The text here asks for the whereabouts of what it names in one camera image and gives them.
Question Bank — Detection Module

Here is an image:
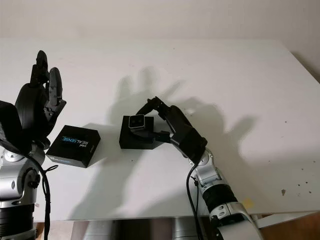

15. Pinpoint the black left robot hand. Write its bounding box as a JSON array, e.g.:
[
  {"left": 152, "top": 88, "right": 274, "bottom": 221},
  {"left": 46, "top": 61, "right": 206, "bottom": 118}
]
[{"left": 14, "top": 49, "right": 68, "bottom": 151}]

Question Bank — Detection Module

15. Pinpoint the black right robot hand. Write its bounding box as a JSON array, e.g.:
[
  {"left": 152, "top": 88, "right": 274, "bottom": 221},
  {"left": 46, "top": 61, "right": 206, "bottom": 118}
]
[{"left": 136, "top": 96, "right": 201, "bottom": 146}]

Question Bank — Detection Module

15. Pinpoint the small silver square camera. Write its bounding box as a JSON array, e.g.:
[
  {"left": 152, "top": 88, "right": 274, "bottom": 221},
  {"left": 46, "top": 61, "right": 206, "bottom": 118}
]
[{"left": 128, "top": 114, "right": 146, "bottom": 130}]

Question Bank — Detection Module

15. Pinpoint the black open box base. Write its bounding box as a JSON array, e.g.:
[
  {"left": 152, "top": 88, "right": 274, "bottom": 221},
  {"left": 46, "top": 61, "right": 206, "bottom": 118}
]
[{"left": 119, "top": 115, "right": 162, "bottom": 151}]

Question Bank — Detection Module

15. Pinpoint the black RealSense box lid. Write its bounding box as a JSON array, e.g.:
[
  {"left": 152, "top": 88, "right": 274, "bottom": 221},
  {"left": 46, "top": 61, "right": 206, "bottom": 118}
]
[{"left": 45, "top": 124, "right": 102, "bottom": 169}]

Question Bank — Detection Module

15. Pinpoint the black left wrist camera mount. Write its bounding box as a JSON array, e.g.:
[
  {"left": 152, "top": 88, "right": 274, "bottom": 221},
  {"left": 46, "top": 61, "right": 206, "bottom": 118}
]
[{"left": 0, "top": 100, "right": 28, "bottom": 157}]

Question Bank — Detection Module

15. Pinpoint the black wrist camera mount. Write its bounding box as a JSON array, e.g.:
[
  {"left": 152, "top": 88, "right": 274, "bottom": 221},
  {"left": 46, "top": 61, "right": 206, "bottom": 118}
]
[
  {"left": 179, "top": 129, "right": 208, "bottom": 164},
  {"left": 0, "top": 100, "right": 28, "bottom": 157}
]

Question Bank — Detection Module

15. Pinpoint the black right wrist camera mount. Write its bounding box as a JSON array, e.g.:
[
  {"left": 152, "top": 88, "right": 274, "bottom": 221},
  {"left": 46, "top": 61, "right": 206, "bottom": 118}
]
[{"left": 179, "top": 129, "right": 208, "bottom": 164}]

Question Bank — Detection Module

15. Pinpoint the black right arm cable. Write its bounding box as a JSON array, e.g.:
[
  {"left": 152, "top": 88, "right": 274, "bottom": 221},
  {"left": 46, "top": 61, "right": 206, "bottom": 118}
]
[{"left": 186, "top": 159, "right": 205, "bottom": 240}]

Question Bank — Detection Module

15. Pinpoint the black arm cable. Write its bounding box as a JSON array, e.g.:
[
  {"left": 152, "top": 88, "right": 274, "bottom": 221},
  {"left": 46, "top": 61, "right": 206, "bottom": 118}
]
[
  {"left": 24, "top": 149, "right": 60, "bottom": 240},
  {"left": 186, "top": 159, "right": 205, "bottom": 240}
]

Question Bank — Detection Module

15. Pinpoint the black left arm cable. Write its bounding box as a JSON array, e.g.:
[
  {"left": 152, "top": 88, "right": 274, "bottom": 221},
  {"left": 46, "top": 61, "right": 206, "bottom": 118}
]
[{"left": 24, "top": 149, "right": 60, "bottom": 240}]

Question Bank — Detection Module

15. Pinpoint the white table frame bar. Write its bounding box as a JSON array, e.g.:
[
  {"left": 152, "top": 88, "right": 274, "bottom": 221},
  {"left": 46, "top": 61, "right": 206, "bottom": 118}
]
[{"left": 252, "top": 212, "right": 320, "bottom": 230}]

